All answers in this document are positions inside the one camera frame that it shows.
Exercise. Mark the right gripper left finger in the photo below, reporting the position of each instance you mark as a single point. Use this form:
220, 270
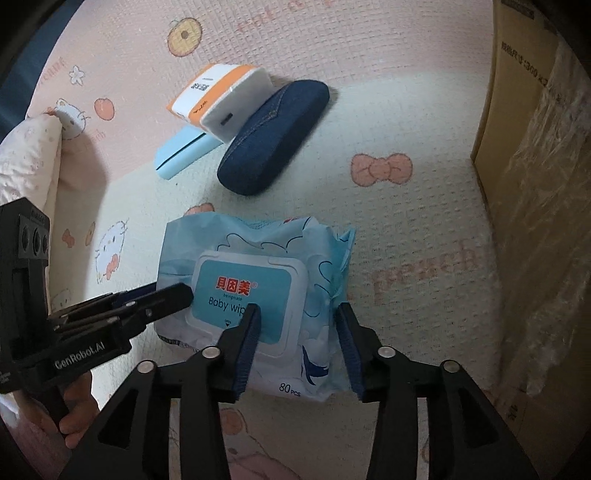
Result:
129, 439

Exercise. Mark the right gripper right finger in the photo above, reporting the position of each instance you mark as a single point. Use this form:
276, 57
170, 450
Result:
468, 438

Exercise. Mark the blue baby wipes pack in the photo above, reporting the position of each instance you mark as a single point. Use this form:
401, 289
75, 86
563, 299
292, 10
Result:
295, 270

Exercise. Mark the light blue lucky case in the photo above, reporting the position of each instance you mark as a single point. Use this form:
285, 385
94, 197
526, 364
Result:
183, 149

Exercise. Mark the dark denim glasses case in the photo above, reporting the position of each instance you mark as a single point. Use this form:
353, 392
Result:
272, 136

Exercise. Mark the brown cardboard box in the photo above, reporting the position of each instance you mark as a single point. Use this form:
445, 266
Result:
532, 156

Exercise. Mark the orange white tissue pack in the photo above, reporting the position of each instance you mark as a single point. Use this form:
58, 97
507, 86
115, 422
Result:
222, 97

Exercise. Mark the left hand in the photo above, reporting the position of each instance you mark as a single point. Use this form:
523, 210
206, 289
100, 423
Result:
83, 409

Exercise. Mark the white quilted pillow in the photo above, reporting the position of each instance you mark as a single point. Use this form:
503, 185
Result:
30, 163

